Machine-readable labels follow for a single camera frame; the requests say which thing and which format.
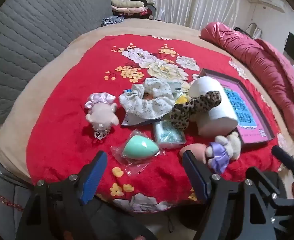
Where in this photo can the pink plush bear lilac hat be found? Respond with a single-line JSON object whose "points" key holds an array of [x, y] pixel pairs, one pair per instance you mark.
{"points": [[101, 113]]}

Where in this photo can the white toilet paper roll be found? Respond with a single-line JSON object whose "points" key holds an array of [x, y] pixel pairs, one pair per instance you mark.
{"points": [[215, 115]]}

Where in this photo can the green makeup sponge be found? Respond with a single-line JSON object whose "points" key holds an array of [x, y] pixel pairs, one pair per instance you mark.
{"points": [[136, 153]]}

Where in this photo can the dark shallow cardboard box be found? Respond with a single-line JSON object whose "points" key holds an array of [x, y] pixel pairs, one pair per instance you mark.
{"points": [[212, 74]]}

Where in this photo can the pink blue book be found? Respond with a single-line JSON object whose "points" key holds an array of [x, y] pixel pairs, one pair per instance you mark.
{"points": [[250, 127]]}

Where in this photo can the green tissue pack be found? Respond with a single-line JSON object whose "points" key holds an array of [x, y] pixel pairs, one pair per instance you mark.
{"points": [[166, 136]]}

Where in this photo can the pink rolled quilt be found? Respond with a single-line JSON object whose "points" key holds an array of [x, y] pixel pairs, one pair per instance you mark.
{"points": [[272, 69]]}

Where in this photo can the blue patterned cloth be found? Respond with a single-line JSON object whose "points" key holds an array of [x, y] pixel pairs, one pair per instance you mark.
{"points": [[112, 20]]}

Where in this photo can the white air conditioner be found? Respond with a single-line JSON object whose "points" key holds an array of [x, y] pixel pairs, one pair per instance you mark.
{"points": [[278, 5]]}

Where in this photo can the cartoon face wipes pack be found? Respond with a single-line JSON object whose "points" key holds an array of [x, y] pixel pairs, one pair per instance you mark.
{"points": [[134, 119]]}

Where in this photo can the grey quilted sofa cover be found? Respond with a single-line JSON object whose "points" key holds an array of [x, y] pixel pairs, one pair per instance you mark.
{"points": [[34, 32]]}

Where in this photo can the white curtain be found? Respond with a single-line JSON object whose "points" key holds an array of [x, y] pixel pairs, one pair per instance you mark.
{"points": [[196, 14]]}

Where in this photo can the tan bed sheet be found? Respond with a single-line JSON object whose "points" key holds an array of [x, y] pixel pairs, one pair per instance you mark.
{"points": [[16, 130]]}

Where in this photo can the leopard print scrunchie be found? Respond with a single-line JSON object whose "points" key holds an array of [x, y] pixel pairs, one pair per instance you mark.
{"points": [[181, 113]]}

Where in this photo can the pink makeup sponge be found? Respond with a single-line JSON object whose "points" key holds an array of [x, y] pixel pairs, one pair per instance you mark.
{"points": [[198, 151]]}

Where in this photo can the cream plush bear purple bow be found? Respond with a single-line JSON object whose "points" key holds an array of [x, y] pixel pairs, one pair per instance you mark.
{"points": [[222, 150]]}

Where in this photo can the yellow white tissue pack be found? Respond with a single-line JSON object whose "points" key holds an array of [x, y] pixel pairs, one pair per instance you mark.
{"points": [[180, 91]]}

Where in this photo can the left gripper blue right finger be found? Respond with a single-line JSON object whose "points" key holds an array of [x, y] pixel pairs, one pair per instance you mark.
{"points": [[199, 175]]}

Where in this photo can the white floral scrunchie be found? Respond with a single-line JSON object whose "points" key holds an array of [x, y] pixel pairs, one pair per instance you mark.
{"points": [[160, 94]]}

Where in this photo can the stack of folded clothes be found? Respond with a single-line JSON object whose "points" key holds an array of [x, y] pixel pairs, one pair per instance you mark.
{"points": [[133, 9]]}

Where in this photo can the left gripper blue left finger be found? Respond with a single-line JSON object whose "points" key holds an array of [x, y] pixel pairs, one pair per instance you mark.
{"points": [[90, 177]]}

